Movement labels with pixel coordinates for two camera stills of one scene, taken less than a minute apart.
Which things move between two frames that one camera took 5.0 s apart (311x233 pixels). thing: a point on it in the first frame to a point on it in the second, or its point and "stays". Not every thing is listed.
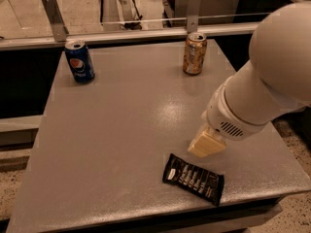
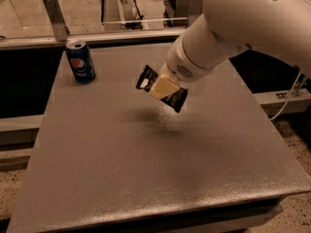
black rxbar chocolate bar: (203, 183) to (176, 100)
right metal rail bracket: (194, 8) stays
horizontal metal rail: (131, 37) stays
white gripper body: (226, 118) to (180, 64)
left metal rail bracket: (52, 10) stays
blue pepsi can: (80, 60) stays
